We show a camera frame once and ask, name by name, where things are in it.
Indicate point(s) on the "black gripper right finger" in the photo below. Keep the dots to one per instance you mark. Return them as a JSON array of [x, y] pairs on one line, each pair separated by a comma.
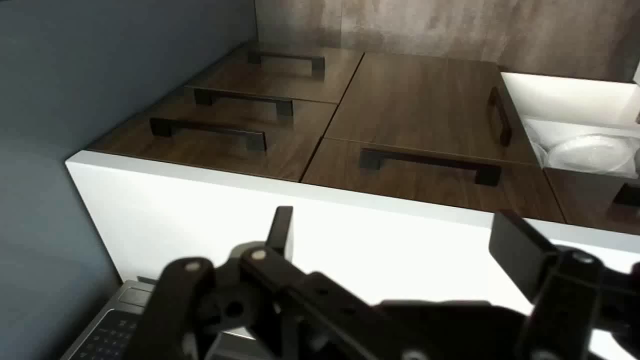
[[572, 292]]

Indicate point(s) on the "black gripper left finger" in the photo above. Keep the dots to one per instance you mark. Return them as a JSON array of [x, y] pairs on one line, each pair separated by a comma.
[[287, 313]]

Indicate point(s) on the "dark wood cabinet door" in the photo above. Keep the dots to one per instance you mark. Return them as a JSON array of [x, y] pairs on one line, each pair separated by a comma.
[[431, 106]]

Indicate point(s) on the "white bowl inside cabinet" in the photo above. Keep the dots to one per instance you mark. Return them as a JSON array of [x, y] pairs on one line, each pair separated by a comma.
[[598, 154]]

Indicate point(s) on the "wide wood drawer front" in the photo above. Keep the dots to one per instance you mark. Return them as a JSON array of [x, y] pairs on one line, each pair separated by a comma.
[[432, 179]]

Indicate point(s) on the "grey laptop keyboard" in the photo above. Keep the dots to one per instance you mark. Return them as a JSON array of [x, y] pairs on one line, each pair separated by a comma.
[[111, 331]]

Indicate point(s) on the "bottom small wood drawer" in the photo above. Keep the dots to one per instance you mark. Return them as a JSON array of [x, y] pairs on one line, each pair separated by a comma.
[[269, 148]]

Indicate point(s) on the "black cabinet door handle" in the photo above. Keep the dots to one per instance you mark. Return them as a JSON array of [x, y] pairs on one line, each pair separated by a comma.
[[505, 131]]

